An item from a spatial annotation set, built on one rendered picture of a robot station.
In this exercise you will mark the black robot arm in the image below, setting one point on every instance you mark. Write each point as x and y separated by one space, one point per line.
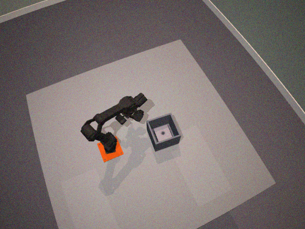
126 105

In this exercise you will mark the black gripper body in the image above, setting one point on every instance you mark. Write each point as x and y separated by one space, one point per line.
121 118

